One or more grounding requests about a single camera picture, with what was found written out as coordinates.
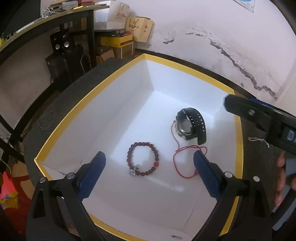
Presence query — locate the brown cardboard carton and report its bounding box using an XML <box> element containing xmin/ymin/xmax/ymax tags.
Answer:
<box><xmin>97</xmin><ymin>45</ymin><xmax>135</xmax><ymax>63</ymax></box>

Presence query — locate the black desk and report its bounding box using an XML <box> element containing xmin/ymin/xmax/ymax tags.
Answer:
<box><xmin>1</xmin><ymin>4</ymin><xmax>109</xmax><ymax>165</ymax></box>

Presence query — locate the red cord pendant necklace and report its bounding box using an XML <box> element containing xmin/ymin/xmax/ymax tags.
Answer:
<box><xmin>170</xmin><ymin>120</ymin><xmax>208</xmax><ymax>179</ymax></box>

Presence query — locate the world map poster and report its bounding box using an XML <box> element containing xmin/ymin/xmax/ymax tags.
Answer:
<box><xmin>234</xmin><ymin>0</ymin><xmax>255</xmax><ymax>13</ymax></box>

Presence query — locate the yellow black storage box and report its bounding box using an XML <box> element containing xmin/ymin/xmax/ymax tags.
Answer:
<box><xmin>100</xmin><ymin>34</ymin><xmax>133</xmax><ymax>48</ymax></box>

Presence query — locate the brown paper gift bag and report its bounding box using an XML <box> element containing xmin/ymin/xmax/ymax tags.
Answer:
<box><xmin>125</xmin><ymin>16</ymin><xmax>154</xmax><ymax>43</ymax></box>

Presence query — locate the black speaker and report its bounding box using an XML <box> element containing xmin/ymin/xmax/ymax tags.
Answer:
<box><xmin>50</xmin><ymin>29</ymin><xmax>76</xmax><ymax>54</ymax></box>

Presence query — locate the black wrist watch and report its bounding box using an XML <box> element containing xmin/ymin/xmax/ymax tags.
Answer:
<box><xmin>175</xmin><ymin>108</ymin><xmax>207</xmax><ymax>145</ymax></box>

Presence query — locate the right hand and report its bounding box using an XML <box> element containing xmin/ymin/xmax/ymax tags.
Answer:
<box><xmin>274</xmin><ymin>151</ymin><xmax>286</xmax><ymax>207</ymax></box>

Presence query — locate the yellow cardboard box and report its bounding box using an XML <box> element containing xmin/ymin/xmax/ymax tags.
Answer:
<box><xmin>33</xmin><ymin>53</ymin><xmax>244</xmax><ymax>241</ymax></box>

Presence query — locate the silver chain necklace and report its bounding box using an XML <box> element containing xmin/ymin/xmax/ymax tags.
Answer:
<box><xmin>247</xmin><ymin>136</ymin><xmax>270</xmax><ymax>148</ymax></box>

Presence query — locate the red bead bracelet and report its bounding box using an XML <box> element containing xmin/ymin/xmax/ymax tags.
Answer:
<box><xmin>126</xmin><ymin>142</ymin><xmax>161</xmax><ymax>177</ymax></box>

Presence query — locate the white paper gift bag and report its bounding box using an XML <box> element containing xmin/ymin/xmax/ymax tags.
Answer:
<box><xmin>94</xmin><ymin>1</ymin><xmax>130</xmax><ymax>31</ymax></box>

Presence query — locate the black computer tower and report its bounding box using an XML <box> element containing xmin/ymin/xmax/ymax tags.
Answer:
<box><xmin>45</xmin><ymin>44</ymin><xmax>91</xmax><ymax>91</ymax></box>

